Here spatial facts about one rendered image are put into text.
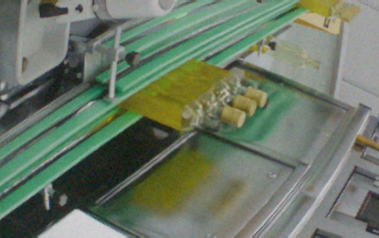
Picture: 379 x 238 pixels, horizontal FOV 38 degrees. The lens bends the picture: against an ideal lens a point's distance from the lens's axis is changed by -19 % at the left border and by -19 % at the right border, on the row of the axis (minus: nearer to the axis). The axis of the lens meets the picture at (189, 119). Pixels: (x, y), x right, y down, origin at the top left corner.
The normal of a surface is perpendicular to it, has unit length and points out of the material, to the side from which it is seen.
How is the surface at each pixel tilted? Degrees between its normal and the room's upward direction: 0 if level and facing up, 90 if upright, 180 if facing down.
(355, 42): 90
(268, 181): 90
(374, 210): 90
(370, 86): 90
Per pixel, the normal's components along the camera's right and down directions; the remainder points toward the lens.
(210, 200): 0.11, -0.87
